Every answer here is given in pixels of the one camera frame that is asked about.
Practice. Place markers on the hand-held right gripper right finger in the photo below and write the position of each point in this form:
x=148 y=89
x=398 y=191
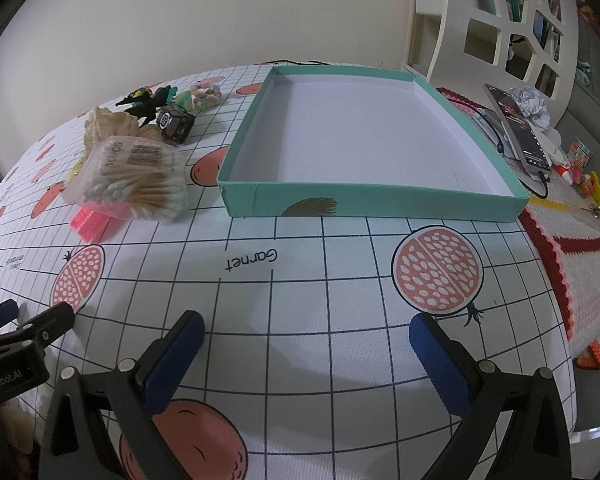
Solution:
x=437 y=365

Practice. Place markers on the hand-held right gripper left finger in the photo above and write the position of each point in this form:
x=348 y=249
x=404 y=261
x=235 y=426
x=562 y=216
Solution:
x=172 y=365

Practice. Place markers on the pink spring toy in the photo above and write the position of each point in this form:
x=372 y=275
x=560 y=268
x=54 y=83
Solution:
x=90 y=224

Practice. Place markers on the black toy car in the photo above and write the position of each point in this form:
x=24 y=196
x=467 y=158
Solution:
x=175 y=122

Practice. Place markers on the green-rimmed white tray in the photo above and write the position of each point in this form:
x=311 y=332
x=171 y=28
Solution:
x=360 y=135

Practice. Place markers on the black figure toy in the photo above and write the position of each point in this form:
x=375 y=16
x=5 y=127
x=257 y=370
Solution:
x=145 y=102

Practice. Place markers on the green plastic toy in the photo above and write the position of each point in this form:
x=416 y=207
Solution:
x=173 y=91

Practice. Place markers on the person's left forearm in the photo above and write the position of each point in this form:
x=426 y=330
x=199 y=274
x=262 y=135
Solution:
x=15 y=425

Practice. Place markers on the fruit print tablecloth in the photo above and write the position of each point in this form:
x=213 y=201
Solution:
x=305 y=285

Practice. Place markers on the red white crocheted mat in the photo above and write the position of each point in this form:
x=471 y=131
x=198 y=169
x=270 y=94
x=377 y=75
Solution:
x=580 y=260

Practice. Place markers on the yellow pink small toy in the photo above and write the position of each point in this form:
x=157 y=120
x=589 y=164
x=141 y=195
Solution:
x=591 y=187

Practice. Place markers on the smartphone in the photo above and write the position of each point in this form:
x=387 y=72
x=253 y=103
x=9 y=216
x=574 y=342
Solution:
x=517 y=130

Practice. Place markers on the puzzle cube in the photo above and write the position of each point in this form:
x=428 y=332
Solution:
x=579 y=152

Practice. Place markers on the crumpled white paper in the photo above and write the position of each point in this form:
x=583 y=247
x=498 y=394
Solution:
x=530 y=102

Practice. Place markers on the white shelf rack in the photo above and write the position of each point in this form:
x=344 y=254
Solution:
x=460 y=10

